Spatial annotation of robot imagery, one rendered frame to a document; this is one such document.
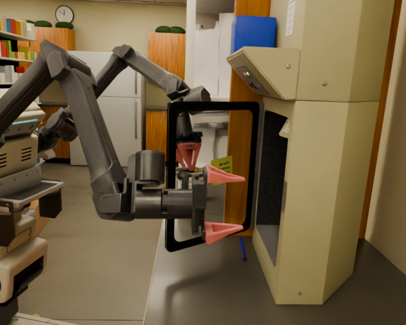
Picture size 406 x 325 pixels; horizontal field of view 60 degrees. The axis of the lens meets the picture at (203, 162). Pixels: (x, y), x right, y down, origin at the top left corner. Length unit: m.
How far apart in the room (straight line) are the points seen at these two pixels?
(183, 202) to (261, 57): 0.32
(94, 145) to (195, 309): 0.43
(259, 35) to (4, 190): 0.94
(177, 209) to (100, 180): 0.17
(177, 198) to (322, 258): 0.39
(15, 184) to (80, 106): 0.61
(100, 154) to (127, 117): 4.97
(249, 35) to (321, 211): 0.46
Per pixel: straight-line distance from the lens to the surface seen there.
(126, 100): 5.68
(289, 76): 0.74
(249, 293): 0.92
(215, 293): 0.91
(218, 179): 0.63
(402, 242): 1.22
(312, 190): 0.79
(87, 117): 0.80
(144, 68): 1.24
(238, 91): 1.09
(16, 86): 1.03
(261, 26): 0.93
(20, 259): 1.45
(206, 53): 2.12
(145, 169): 0.65
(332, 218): 0.83
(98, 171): 0.73
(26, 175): 1.41
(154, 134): 5.81
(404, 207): 1.20
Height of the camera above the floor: 1.44
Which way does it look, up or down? 13 degrees down
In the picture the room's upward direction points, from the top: 2 degrees clockwise
